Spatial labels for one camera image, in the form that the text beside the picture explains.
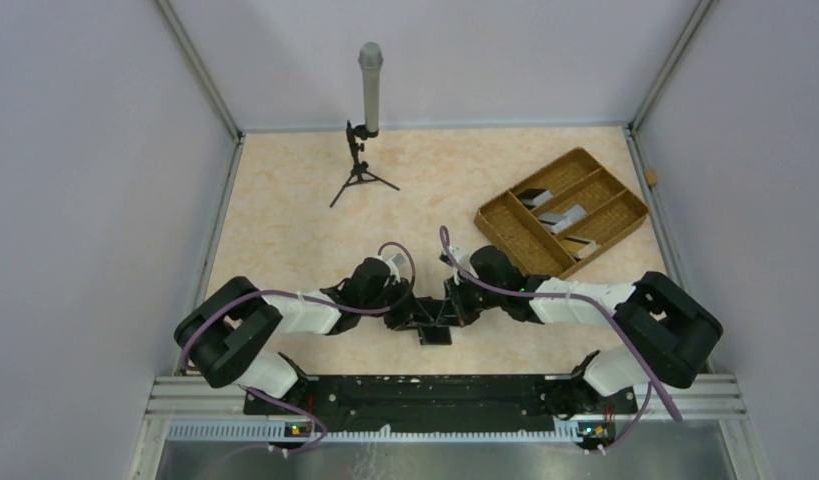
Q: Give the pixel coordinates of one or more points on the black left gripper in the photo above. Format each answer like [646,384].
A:
[403,315]

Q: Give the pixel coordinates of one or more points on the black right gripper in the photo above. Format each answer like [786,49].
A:
[454,289]

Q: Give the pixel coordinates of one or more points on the black leather card holder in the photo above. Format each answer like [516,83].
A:
[438,332]

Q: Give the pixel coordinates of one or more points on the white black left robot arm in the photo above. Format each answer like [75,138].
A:
[224,338]

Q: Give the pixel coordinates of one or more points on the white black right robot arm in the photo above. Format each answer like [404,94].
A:
[667,336]

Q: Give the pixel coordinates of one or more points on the silver card stack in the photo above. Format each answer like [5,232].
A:
[557,222]

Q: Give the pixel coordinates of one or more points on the black card stack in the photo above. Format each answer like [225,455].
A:
[534,197]

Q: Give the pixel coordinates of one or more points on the gold card stack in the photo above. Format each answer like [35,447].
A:
[579,248]

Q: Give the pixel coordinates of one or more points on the woven wicker divided tray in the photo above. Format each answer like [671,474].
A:
[614,212]

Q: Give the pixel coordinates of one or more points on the black mini tripod stand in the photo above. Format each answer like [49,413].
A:
[360,174]

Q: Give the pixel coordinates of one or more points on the grey microphone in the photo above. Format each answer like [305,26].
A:
[371,60]

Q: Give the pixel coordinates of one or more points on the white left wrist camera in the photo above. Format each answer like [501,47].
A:
[396,262]

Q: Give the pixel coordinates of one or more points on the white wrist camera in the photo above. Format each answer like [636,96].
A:
[396,262]
[454,255]

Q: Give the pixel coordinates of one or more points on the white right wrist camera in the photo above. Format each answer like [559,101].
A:
[454,255]

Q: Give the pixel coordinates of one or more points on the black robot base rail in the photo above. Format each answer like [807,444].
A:
[453,403]

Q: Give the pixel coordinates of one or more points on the small wooden wall block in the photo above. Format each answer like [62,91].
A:
[650,177]

